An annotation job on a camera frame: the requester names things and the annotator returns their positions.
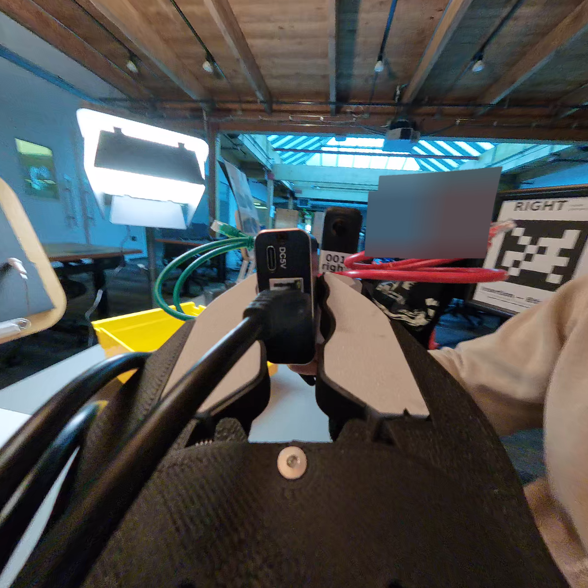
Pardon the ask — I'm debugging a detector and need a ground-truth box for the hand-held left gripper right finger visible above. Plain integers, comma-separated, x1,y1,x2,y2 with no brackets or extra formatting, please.
315,273,431,435

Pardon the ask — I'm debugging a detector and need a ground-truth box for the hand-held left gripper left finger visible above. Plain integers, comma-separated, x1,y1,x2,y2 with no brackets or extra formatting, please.
161,276,273,430

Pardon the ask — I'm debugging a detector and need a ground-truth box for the black ethernet splitter box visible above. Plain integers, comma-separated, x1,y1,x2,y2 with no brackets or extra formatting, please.
254,228,320,364

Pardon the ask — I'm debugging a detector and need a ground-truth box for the black ethernet cable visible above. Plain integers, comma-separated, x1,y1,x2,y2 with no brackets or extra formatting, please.
0,289,313,588

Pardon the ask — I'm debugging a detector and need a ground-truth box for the red ethernet cable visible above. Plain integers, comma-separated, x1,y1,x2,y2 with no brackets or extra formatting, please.
331,220,517,283

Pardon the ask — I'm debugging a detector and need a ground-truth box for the green ethernet cable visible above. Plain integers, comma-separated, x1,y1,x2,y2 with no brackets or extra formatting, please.
154,220,258,321

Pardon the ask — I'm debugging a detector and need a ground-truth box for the yellow plastic bin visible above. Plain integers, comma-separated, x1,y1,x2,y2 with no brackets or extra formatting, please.
91,301,278,384

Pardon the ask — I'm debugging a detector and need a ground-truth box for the person's right forearm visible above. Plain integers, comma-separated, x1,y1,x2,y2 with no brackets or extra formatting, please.
427,275,588,437

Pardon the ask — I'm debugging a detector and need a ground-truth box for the poster board on easel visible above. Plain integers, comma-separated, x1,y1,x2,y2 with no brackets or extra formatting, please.
222,160,262,237

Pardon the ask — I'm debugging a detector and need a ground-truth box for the ceiling projector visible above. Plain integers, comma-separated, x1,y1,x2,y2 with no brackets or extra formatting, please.
383,119,422,144

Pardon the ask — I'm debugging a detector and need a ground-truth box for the wooden office desk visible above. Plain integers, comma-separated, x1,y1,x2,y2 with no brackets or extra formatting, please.
43,243,144,322

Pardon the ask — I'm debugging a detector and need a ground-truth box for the framed marker sign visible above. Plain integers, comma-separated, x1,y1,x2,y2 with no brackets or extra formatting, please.
466,186,588,318

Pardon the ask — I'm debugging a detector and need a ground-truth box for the studio light panel on stand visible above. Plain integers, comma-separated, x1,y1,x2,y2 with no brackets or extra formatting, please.
76,108,209,308

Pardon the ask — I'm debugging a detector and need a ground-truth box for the person's beige hoodie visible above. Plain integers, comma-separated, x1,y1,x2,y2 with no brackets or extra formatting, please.
524,436,588,588

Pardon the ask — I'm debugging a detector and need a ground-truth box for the white earbud cable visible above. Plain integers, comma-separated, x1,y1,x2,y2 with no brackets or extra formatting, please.
0,257,29,285

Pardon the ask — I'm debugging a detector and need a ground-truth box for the green wall picture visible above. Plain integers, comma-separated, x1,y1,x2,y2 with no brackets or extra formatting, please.
15,138,60,200

